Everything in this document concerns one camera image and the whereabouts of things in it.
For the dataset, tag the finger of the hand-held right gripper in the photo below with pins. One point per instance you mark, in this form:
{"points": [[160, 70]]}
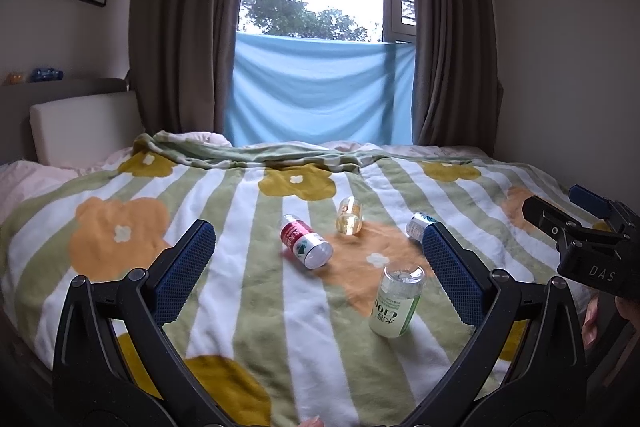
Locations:
{"points": [[587, 198], [547, 217]]}

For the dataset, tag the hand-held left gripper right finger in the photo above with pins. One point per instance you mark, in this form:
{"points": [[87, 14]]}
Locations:
{"points": [[454, 277]]}

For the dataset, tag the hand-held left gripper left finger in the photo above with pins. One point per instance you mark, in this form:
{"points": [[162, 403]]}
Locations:
{"points": [[184, 274]]}

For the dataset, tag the person's right hand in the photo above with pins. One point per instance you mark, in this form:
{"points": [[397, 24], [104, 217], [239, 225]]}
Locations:
{"points": [[590, 324]]}

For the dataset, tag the blue silver can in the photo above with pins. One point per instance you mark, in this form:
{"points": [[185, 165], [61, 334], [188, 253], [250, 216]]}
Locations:
{"points": [[417, 226]]}

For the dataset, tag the green label clear bottle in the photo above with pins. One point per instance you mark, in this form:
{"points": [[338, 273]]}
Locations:
{"points": [[395, 304]]}

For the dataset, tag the floral striped blanket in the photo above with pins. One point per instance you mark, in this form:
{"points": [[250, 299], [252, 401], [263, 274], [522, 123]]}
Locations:
{"points": [[280, 332]]}

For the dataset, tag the clear yellow bottle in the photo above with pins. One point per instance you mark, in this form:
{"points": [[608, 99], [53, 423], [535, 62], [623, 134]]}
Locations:
{"points": [[350, 217]]}

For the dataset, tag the red label bottle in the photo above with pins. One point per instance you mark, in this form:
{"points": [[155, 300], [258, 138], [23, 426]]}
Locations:
{"points": [[302, 241]]}

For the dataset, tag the white headboard cushion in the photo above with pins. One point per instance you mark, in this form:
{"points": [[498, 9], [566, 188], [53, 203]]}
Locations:
{"points": [[82, 127]]}

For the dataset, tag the brown curtain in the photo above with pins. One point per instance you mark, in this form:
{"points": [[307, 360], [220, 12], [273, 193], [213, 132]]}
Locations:
{"points": [[452, 32], [187, 22]]}

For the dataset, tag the beige headboard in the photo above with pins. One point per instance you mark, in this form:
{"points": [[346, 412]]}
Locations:
{"points": [[60, 89]]}

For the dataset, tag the light blue cloth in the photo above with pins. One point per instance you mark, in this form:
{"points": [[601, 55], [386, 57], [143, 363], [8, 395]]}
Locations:
{"points": [[320, 89]]}

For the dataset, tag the small blue toy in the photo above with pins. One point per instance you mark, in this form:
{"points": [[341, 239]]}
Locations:
{"points": [[47, 74]]}

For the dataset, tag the small orange toy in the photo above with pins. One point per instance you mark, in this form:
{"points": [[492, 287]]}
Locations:
{"points": [[12, 78]]}

